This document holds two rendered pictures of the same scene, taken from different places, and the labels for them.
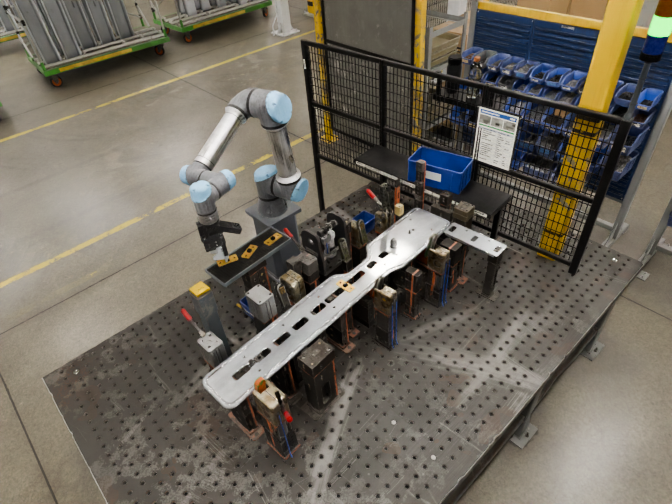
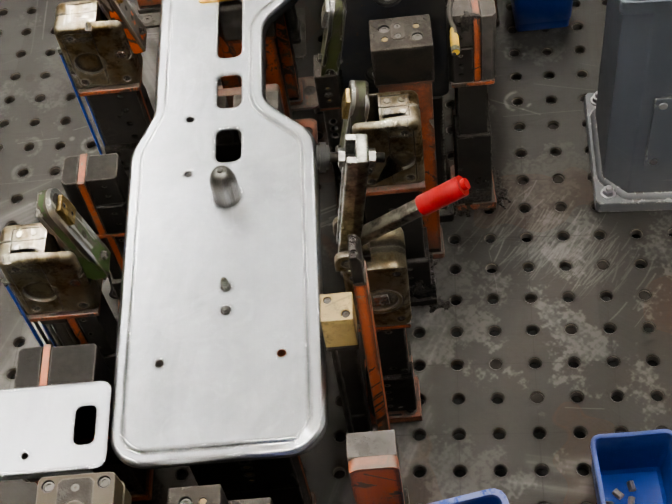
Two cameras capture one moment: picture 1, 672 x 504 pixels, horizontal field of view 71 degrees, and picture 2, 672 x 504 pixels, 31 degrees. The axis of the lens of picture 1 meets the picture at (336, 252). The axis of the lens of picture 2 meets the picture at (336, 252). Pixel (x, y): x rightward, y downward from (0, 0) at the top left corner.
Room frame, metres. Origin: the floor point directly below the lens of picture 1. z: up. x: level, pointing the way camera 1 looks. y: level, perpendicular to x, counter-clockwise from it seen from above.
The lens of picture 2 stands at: (2.43, -0.76, 2.10)
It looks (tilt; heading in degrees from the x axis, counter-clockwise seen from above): 55 degrees down; 140
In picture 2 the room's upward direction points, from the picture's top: 10 degrees counter-clockwise
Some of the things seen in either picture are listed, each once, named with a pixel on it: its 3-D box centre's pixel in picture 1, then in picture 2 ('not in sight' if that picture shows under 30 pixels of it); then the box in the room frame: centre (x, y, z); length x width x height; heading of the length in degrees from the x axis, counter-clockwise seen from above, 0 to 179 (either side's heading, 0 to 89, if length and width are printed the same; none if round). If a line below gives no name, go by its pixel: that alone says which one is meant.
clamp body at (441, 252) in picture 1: (436, 276); (78, 320); (1.58, -0.47, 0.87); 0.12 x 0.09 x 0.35; 43
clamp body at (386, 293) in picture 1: (385, 316); (120, 103); (1.37, -0.19, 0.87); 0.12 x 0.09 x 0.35; 43
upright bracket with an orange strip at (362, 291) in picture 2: (396, 219); (376, 378); (1.96, -0.33, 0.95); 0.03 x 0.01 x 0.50; 133
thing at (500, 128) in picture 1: (495, 138); not in sight; (2.08, -0.84, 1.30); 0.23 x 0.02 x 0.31; 43
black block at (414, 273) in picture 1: (413, 293); (118, 239); (1.52, -0.34, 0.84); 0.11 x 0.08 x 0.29; 43
